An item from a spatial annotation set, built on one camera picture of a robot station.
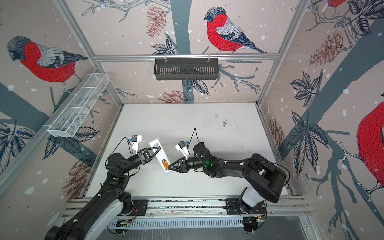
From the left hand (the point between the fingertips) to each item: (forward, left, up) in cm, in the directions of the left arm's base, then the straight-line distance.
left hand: (158, 151), depth 70 cm
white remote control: (-1, 0, -2) cm, 3 cm away
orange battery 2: (-6, -5, -7) cm, 11 cm away
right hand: (-5, -5, -9) cm, 11 cm away
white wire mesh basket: (+13, +44, +9) cm, 47 cm away
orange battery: (-4, -3, -6) cm, 8 cm away
